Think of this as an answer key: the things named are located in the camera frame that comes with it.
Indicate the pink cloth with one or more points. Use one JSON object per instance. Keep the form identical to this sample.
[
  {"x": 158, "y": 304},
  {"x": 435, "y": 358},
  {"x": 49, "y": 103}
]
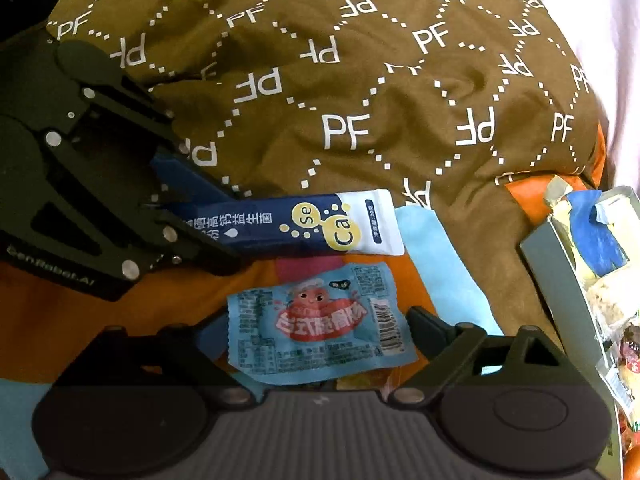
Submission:
[{"x": 600, "y": 35}]

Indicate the navy blue stick packet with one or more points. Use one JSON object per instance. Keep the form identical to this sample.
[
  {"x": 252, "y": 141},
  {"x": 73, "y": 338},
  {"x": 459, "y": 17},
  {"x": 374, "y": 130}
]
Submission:
[{"x": 300, "y": 225}]

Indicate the grey cartoon print box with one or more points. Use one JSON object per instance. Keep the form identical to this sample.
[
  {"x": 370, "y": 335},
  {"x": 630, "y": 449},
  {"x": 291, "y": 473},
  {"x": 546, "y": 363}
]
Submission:
[{"x": 555, "y": 270}]

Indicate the small orange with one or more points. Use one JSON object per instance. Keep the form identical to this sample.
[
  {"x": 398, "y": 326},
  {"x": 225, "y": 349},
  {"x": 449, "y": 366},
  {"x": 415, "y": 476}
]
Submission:
[{"x": 632, "y": 462}]

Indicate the light blue snack packet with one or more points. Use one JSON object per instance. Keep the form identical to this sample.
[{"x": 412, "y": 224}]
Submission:
[{"x": 320, "y": 320}]

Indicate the red snack packet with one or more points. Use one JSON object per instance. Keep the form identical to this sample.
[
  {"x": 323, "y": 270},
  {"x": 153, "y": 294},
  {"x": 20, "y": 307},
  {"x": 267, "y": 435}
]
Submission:
[{"x": 631, "y": 345}]

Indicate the long clear rice cracker packet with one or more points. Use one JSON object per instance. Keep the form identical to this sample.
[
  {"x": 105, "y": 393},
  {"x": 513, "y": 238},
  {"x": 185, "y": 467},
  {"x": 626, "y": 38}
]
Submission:
[{"x": 607, "y": 300}]

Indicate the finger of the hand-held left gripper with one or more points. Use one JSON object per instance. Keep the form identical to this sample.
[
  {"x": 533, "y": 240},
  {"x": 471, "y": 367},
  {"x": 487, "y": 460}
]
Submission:
[
  {"x": 185, "y": 172},
  {"x": 200, "y": 252}
]

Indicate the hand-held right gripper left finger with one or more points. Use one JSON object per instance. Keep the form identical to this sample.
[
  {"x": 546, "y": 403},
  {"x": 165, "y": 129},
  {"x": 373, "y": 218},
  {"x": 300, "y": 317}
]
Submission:
[{"x": 215, "y": 340}]

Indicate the brown printed blanket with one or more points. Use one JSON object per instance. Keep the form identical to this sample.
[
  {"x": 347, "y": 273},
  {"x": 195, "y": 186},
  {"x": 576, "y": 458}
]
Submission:
[{"x": 350, "y": 60}]

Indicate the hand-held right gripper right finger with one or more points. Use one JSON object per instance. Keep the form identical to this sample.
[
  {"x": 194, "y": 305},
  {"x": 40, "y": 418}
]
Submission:
[{"x": 430, "y": 327}]

